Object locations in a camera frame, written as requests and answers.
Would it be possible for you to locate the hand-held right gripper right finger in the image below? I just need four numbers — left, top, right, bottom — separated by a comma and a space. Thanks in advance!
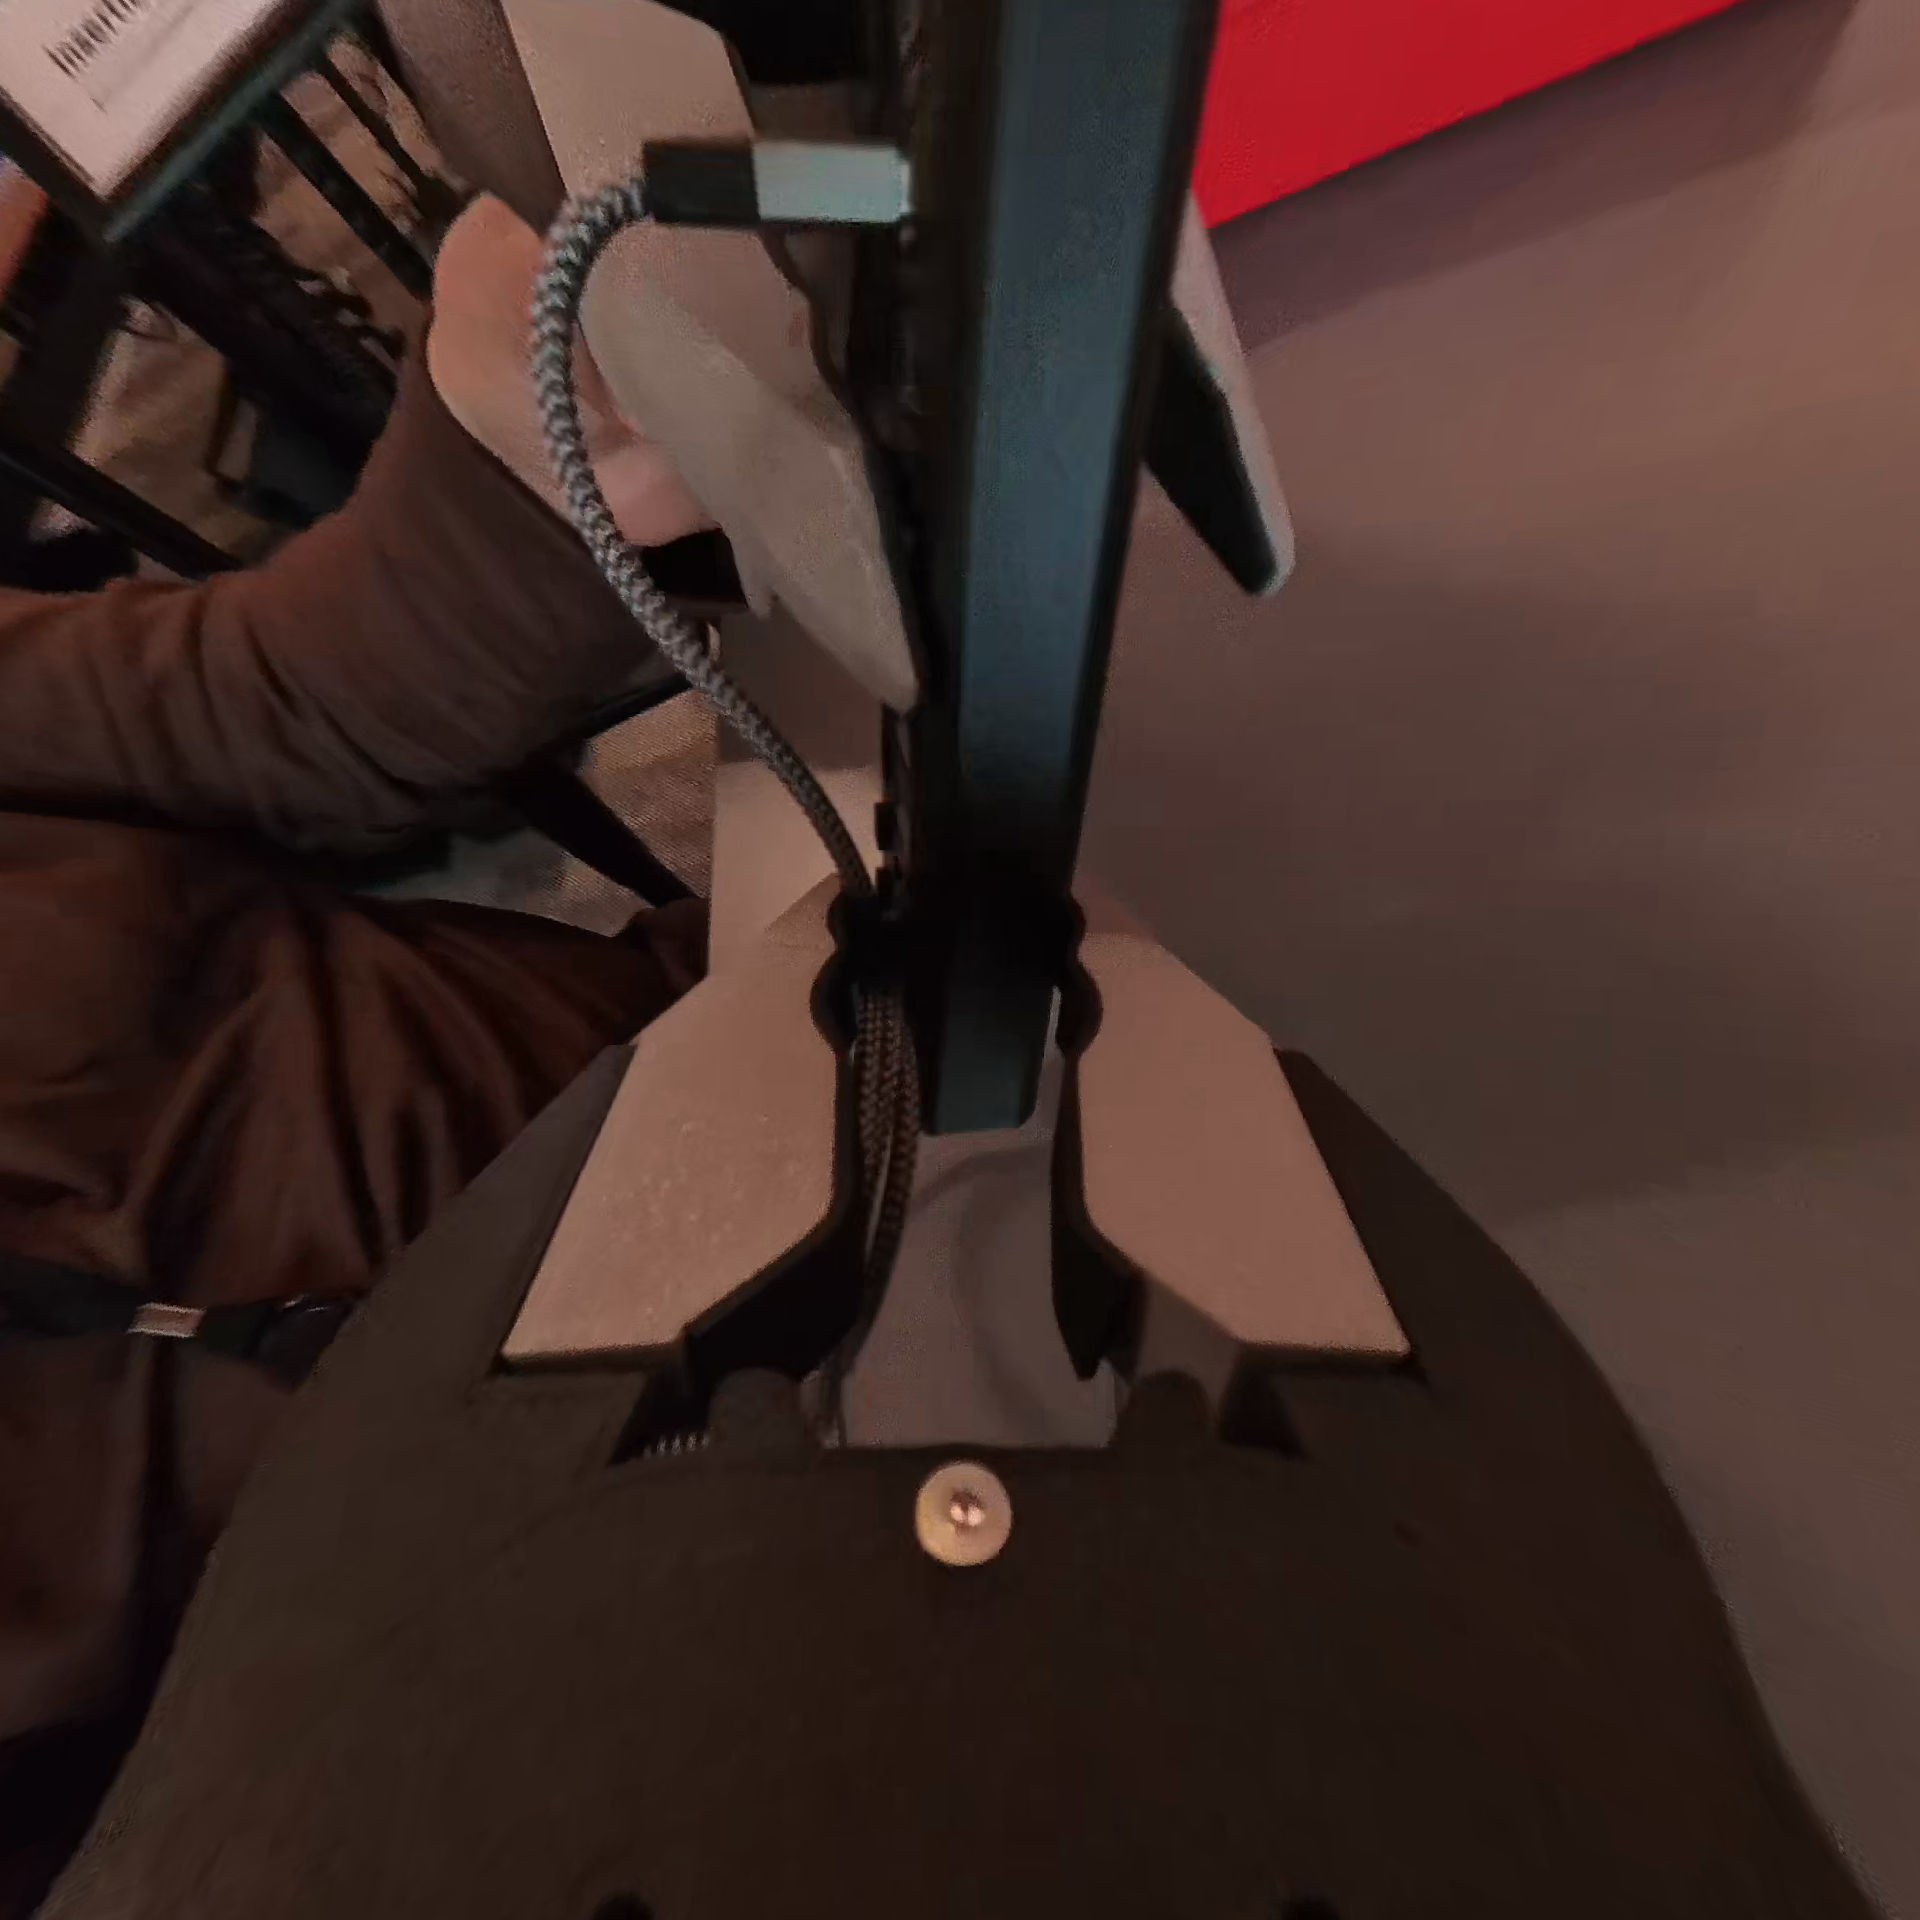
1049, 901, 1413, 1378

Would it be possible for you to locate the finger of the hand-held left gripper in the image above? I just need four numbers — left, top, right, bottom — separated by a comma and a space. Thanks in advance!
1148, 194, 1296, 596
576, 225, 921, 710

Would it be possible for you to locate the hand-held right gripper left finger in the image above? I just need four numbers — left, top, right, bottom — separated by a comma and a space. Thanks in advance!
499, 877, 887, 1373

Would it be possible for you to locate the braided grey cable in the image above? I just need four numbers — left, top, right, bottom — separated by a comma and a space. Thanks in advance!
527, 140, 921, 1397

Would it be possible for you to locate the red plastic bin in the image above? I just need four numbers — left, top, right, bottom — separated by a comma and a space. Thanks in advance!
1191, 0, 1793, 232

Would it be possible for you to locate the person's left forearm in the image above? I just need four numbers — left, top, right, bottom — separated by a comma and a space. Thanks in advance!
0, 358, 705, 858

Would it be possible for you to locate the person's left hand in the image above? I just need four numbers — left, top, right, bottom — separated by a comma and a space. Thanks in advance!
428, 194, 723, 548

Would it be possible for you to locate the marker sign on easel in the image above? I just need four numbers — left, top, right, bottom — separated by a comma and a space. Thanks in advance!
0, 0, 465, 587

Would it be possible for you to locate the black strap with buckle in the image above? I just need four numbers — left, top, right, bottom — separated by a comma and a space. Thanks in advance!
0, 1257, 355, 1361

